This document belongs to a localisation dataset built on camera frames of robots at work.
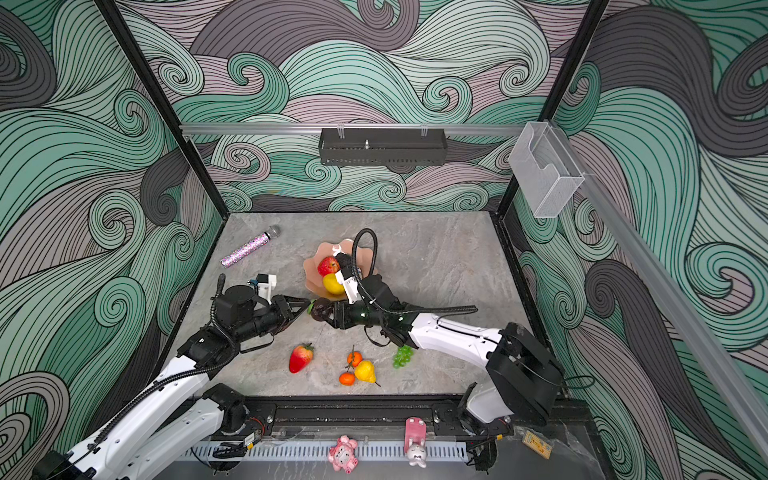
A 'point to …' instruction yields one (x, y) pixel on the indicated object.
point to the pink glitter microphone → (253, 245)
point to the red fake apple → (328, 265)
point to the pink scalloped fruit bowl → (362, 258)
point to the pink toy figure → (342, 455)
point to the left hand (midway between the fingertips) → (311, 301)
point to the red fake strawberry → (300, 356)
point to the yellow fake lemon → (331, 284)
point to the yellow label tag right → (538, 444)
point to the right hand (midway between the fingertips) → (323, 314)
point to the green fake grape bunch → (403, 357)
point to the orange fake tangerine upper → (354, 358)
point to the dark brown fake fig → (321, 308)
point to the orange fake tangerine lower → (347, 378)
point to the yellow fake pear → (365, 371)
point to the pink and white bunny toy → (415, 440)
